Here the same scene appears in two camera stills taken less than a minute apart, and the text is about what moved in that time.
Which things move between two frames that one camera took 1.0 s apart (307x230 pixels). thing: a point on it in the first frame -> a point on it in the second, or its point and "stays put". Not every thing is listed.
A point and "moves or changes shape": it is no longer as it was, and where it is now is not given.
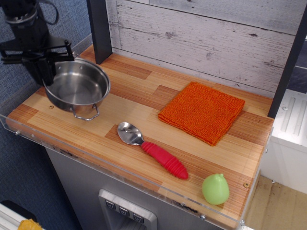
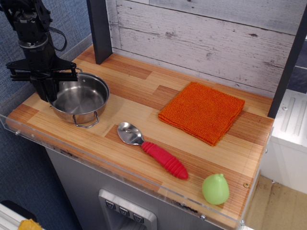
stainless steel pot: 80,85 moves or changes shape
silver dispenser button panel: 125,208 stays put
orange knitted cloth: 203,113 stays put
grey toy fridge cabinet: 81,181 stays put
